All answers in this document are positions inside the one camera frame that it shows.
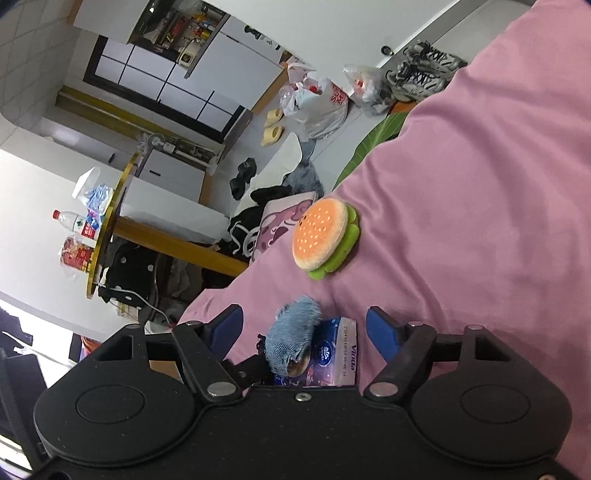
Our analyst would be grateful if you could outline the white shopping bag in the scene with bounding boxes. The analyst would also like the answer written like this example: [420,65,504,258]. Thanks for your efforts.
[280,62,350,140]

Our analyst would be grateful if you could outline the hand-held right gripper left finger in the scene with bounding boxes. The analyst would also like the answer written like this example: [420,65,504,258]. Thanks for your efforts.
[93,304,245,403]

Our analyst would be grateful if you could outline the clear water bottle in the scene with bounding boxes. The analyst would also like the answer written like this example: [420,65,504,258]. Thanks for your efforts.
[52,209,100,240]

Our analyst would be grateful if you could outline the pink bed sheet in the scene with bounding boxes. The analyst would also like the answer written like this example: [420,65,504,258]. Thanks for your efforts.
[178,0,591,480]

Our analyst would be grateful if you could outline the green leaf mat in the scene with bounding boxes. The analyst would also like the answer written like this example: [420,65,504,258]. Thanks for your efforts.
[333,110,412,190]

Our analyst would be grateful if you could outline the grey furry rug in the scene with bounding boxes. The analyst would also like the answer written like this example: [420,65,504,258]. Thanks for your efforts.
[283,161,327,197]

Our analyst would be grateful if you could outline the white tissue box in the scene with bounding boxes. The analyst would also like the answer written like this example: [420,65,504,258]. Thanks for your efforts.
[72,167,103,199]

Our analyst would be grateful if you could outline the blue plastic bag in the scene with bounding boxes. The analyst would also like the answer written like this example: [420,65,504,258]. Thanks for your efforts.
[84,184,115,218]

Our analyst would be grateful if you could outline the pink printed cushion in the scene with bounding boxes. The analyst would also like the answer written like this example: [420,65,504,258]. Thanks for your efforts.
[246,192,315,264]

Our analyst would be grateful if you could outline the white cable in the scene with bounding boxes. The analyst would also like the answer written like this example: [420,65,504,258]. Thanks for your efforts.
[96,285,170,325]

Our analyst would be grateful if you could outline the white cabinet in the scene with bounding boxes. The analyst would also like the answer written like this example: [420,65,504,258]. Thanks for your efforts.
[187,20,285,110]

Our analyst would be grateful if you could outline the purple tissue pack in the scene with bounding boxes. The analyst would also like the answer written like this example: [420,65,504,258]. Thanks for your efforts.
[274,316,359,389]

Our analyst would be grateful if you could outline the hamburger plush toy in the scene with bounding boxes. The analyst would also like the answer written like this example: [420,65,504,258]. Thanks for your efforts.
[291,196,360,282]

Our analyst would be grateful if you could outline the white floor mat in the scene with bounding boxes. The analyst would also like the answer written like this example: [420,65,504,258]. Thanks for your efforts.
[251,132,302,190]

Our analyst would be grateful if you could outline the red snack bag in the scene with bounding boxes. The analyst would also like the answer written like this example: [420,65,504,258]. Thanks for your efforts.
[59,235,96,278]

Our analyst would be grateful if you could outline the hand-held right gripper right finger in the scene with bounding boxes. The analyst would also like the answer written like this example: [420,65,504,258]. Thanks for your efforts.
[364,306,502,401]

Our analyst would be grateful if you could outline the round white table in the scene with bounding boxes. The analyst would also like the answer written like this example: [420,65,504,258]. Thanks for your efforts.
[85,154,250,302]

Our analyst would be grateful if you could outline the clear plastic bag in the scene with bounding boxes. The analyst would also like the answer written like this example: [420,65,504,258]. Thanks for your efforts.
[344,64,398,116]

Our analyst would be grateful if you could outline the black polka-dot bag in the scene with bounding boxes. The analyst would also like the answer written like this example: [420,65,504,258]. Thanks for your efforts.
[99,242,156,304]

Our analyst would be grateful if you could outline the black scrunchie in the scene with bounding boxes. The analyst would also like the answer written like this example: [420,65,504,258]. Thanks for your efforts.
[235,336,274,387]

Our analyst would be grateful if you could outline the black hoodie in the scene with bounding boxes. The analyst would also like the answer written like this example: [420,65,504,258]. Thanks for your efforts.
[226,186,292,257]

